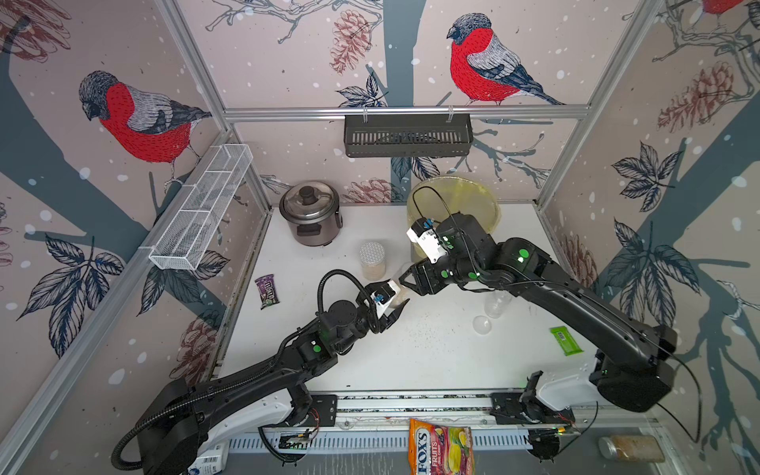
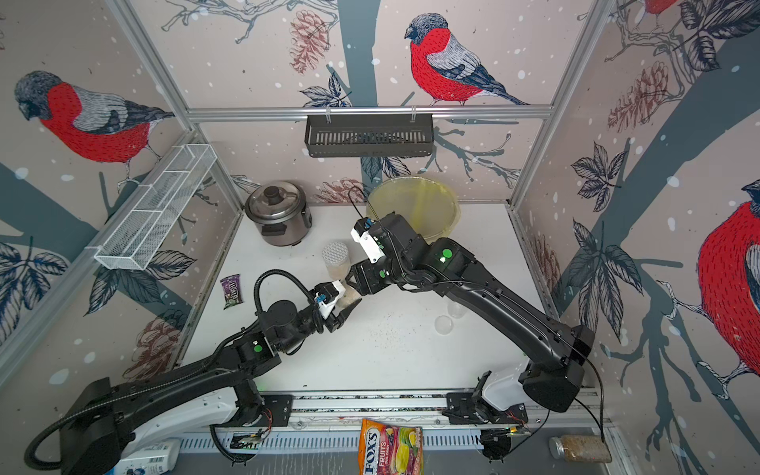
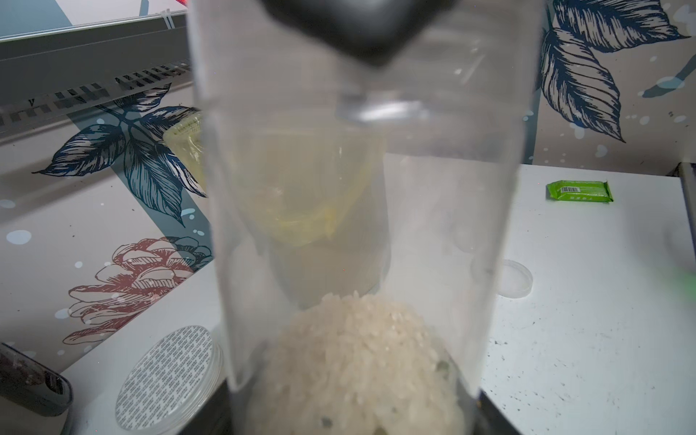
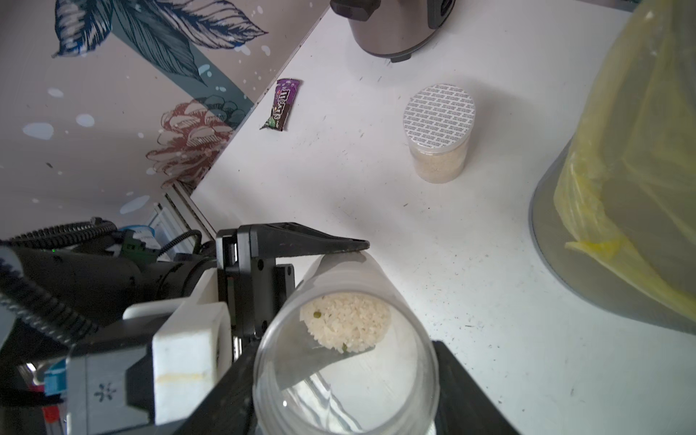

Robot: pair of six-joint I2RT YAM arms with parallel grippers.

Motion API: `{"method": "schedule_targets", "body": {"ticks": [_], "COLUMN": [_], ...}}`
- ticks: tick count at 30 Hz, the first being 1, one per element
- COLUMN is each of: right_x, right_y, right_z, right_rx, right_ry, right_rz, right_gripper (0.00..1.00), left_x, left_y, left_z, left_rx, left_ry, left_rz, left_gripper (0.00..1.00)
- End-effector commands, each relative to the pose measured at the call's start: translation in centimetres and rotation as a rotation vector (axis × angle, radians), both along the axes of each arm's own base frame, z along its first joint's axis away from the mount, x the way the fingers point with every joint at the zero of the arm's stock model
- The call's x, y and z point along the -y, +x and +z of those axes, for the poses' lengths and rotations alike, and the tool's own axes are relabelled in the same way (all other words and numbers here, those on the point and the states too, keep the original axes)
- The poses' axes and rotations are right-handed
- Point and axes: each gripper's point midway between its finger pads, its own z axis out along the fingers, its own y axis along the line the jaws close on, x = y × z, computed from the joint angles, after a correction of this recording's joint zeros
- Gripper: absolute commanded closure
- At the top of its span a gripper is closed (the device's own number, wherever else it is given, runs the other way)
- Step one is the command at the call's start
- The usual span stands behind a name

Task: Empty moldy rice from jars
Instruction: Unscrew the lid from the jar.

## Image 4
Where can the mesh bin with yellow bag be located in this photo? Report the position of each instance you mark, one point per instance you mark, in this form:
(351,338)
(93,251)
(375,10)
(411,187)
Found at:
(613,218)

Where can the silver rice cooker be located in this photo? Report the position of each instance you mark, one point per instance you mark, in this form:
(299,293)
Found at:
(393,29)

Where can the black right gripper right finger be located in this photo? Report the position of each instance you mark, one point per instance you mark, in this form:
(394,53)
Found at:
(463,406)

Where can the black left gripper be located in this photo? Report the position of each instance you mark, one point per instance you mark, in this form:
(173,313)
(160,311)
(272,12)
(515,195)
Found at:
(251,281)

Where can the clear jar with sealed top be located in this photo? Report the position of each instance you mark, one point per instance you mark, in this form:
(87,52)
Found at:
(438,122)

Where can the purple M&M's candy packet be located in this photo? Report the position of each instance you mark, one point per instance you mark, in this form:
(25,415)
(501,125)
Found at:
(284,98)

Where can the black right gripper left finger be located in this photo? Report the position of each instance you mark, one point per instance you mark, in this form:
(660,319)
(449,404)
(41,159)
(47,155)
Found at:
(229,408)

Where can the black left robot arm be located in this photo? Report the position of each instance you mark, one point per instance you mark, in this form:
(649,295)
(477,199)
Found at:
(60,285)

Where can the small clear jar with rice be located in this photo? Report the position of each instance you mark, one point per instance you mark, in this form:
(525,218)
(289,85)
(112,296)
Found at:
(346,355)

